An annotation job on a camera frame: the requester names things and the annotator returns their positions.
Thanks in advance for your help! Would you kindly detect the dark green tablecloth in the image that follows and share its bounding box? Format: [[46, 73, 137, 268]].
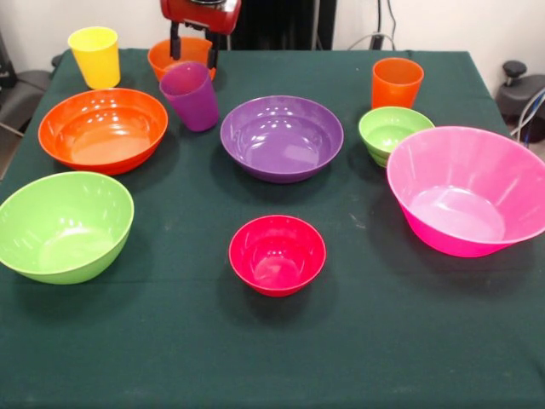
[[0, 48, 545, 409]]

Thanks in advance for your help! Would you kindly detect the small orange plastic bowl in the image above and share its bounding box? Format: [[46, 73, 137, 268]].
[[146, 36, 217, 84]]

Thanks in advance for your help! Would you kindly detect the large green plastic bowl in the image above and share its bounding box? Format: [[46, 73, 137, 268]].
[[0, 170, 135, 285]]

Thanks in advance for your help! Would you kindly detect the purple plastic cup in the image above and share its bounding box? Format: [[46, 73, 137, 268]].
[[158, 60, 221, 132]]

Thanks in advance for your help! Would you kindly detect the large pink plastic bowl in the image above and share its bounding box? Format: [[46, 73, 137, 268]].
[[386, 125, 545, 259]]

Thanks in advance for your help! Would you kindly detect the white and blue cable bundle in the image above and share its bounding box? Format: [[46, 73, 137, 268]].
[[510, 91, 545, 146]]

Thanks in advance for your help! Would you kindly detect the small green plastic bowl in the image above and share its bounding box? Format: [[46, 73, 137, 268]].
[[358, 106, 436, 169]]

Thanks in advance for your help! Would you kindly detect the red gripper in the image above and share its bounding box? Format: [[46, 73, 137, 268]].
[[159, 0, 242, 70]]

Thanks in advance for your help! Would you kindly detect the purple plastic bowl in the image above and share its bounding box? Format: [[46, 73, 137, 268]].
[[220, 95, 345, 185]]

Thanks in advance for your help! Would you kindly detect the small red plastic bowl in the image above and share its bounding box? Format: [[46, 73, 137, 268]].
[[228, 215, 328, 298]]

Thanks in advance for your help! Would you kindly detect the black hanging cable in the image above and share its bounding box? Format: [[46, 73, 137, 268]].
[[384, 0, 400, 36]]

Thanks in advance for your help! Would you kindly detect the grey office chair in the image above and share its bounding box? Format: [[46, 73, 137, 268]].
[[0, 28, 65, 137]]

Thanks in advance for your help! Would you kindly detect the large orange plastic bowl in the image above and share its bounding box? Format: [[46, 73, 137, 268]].
[[37, 87, 169, 176]]

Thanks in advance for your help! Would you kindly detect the orange plastic cup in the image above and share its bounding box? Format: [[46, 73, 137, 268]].
[[371, 57, 426, 111]]

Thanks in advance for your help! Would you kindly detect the yellow plastic cup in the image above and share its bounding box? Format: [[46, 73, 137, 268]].
[[67, 26, 122, 90]]

